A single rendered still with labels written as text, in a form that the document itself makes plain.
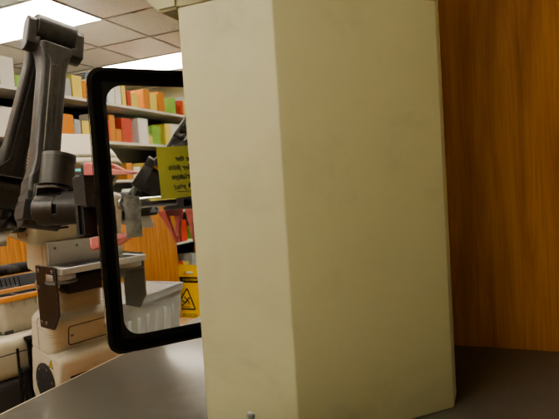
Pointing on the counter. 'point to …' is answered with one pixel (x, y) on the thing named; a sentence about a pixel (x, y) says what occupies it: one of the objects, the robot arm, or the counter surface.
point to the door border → (114, 207)
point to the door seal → (111, 208)
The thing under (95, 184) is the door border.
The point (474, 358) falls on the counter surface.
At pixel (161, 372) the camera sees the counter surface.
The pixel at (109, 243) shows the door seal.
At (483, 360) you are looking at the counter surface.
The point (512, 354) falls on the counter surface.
